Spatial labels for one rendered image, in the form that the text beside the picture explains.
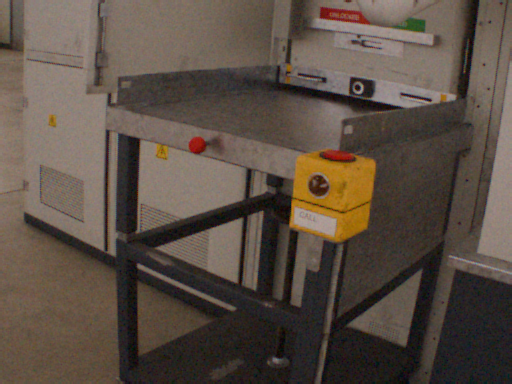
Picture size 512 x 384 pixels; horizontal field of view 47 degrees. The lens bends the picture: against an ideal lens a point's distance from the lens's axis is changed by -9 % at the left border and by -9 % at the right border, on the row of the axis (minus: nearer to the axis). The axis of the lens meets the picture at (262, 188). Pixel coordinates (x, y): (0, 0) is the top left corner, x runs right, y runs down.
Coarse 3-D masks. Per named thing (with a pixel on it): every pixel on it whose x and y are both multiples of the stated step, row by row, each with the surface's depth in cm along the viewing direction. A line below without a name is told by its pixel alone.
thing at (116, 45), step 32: (96, 0) 148; (128, 0) 157; (160, 0) 163; (192, 0) 169; (224, 0) 175; (256, 0) 182; (96, 32) 152; (128, 32) 160; (160, 32) 166; (192, 32) 172; (224, 32) 179; (256, 32) 186; (96, 64) 155; (128, 64) 163; (160, 64) 169; (192, 64) 175; (224, 64) 182; (256, 64) 189
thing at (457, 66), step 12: (468, 0) 152; (468, 12) 154; (456, 24) 149; (468, 24) 156; (456, 36) 150; (468, 36) 158; (456, 48) 152; (456, 60) 154; (456, 72) 156; (468, 72) 164; (456, 84) 157; (468, 84) 166
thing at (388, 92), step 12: (288, 72) 180; (300, 72) 178; (312, 72) 175; (324, 72) 173; (336, 72) 171; (300, 84) 178; (312, 84) 176; (324, 84) 174; (336, 84) 172; (348, 84) 169; (384, 84) 163; (396, 84) 161; (372, 96) 166; (384, 96) 164; (396, 96) 162; (408, 96) 160; (420, 96) 157; (432, 96) 155; (456, 96) 152
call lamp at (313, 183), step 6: (312, 174) 81; (318, 174) 81; (324, 174) 80; (312, 180) 80; (318, 180) 80; (324, 180) 80; (312, 186) 80; (318, 186) 80; (324, 186) 80; (330, 186) 80; (312, 192) 80; (318, 192) 80; (324, 192) 80; (318, 198) 81
